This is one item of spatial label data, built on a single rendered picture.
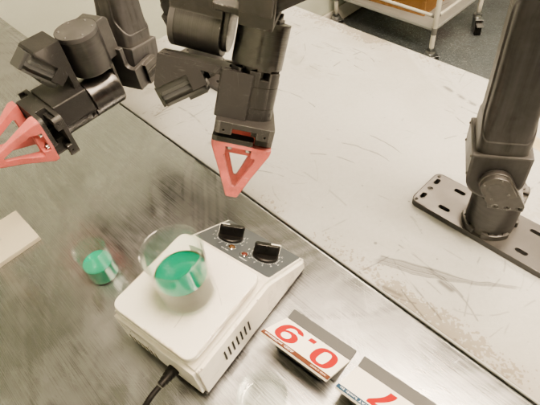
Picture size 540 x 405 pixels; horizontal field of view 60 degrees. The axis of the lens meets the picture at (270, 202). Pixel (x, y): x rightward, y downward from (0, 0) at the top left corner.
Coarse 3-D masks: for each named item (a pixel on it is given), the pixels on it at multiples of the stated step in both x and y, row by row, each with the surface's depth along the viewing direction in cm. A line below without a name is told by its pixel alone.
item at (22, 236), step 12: (12, 216) 72; (0, 228) 71; (12, 228) 71; (24, 228) 70; (0, 240) 69; (12, 240) 69; (24, 240) 69; (36, 240) 69; (0, 252) 68; (12, 252) 68; (0, 264) 67
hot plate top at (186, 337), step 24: (216, 264) 53; (240, 264) 53; (144, 288) 52; (240, 288) 51; (120, 312) 50; (144, 312) 50; (168, 312) 50; (216, 312) 49; (168, 336) 48; (192, 336) 48; (192, 360) 46
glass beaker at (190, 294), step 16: (176, 224) 47; (160, 240) 48; (176, 240) 49; (192, 240) 48; (144, 256) 46; (160, 256) 49; (192, 272) 44; (208, 272) 47; (160, 288) 45; (176, 288) 44; (192, 288) 46; (208, 288) 48; (176, 304) 47; (192, 304) 47; (208, 304) 49
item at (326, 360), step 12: (288, 324) 56; (276, 336) 52; (288, 336) 53; (300, 336) 54; (300, 348) 52; (312, 348) 52; (324, 348) 53; (312, 360) 50; (324, 360) 51; (336, 360) 52
